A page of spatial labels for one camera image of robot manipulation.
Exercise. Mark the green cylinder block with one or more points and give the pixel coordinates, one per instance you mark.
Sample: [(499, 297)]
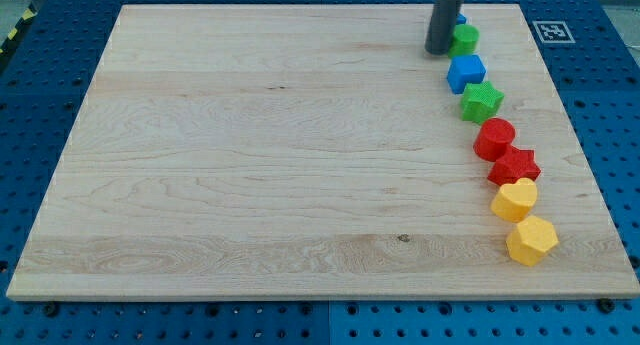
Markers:
[(464, 40)]

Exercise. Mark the light wooden board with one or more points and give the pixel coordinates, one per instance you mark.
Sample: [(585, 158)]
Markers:
[(312, 152)]

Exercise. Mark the green star block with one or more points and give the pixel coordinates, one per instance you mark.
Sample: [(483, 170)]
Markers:
[(480, 102)]

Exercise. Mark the blue cube block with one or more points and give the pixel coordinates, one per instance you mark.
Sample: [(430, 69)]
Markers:
[(465, 69)]

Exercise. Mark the red cylinder block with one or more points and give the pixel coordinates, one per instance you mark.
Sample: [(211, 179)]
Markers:
[(494, 136)]

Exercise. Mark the yellow heart block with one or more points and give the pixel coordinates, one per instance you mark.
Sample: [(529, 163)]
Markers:
[(514, 201)]

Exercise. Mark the red star block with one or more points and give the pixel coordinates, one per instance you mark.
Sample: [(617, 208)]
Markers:
[(513, 165)]

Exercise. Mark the small blue block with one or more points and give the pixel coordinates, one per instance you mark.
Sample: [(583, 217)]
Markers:
[(461, 19)]

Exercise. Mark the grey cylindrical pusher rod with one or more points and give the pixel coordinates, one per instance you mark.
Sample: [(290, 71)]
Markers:
[(441, 26)]

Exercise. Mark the yellow hexagon block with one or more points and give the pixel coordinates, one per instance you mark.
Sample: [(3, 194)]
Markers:
[(531, 240)]

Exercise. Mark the white fiducial marker tag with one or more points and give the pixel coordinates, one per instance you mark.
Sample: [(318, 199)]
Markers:
[(553, 32)]

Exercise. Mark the black yellow hazard tape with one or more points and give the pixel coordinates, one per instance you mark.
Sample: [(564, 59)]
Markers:
[(19, 30)]

